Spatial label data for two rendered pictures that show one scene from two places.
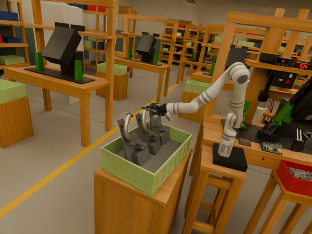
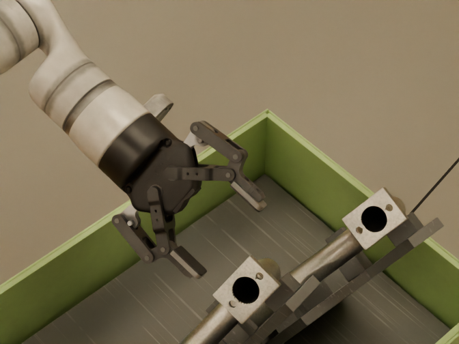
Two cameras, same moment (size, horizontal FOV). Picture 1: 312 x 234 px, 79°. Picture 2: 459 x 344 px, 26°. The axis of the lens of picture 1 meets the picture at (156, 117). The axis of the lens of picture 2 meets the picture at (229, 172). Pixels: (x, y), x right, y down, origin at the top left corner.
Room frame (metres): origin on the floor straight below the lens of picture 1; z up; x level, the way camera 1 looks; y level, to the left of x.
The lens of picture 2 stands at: (1.75, 0.26, 1.97)
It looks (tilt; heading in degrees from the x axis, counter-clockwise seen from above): 50 degrees down; 201
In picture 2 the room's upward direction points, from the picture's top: straight up
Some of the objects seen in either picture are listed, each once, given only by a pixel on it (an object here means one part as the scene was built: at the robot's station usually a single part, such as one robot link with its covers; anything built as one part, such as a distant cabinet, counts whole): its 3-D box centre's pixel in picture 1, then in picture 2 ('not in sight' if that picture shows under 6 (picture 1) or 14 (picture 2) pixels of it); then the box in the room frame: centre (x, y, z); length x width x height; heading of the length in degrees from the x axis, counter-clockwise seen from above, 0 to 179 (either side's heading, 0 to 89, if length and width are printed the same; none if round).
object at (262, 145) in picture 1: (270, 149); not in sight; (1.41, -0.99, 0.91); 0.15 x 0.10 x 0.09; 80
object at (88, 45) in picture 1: (100, 40); not in sight; (7.11, 2.33, 1.13); 2.48 x 0.54 x 2.27; 72
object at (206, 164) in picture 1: (221, 160); not in sight; (1.26, -0.56, 0.83); 0.32 x 0.32 x 0.04; 78
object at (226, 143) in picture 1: (226, 144); not in sight; (1.26, -0.55, 0.99); 0.09 x 0.09 x 0.17; 75
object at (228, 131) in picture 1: (231, 125); not in sight; (1.25, -0.55, 1.15); 0.09 x 0.09 x 0.17; 55
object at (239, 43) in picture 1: (229, 55); not in sight; (8.62, -2.72, 1.12); 3.01 x 0.54 x 2.24; 72
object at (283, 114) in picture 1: (287, 113); not in sight; (1.62, -1.15, 1.17); 0.13 x 0.12 x 0.20; 80
